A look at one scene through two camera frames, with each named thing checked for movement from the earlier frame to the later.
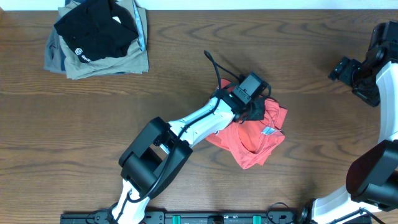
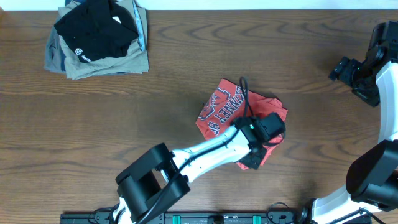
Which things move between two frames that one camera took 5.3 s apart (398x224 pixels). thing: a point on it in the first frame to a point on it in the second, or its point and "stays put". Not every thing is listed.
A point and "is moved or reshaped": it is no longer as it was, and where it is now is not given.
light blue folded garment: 141,37 stays put
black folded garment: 97,30 stays put
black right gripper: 342,68 stays put
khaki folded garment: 135,60 stays put
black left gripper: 257,110 to 255,158
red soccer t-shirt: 252,141 is moved or reshaped
